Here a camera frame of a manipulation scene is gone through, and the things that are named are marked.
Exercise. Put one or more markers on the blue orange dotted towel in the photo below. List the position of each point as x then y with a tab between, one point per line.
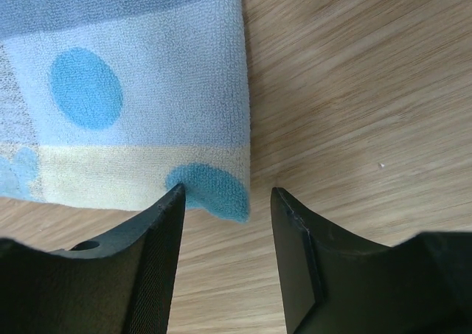
108	104

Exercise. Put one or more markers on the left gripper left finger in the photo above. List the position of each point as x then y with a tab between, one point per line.
120	281

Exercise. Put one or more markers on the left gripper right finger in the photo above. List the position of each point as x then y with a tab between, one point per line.
334	281

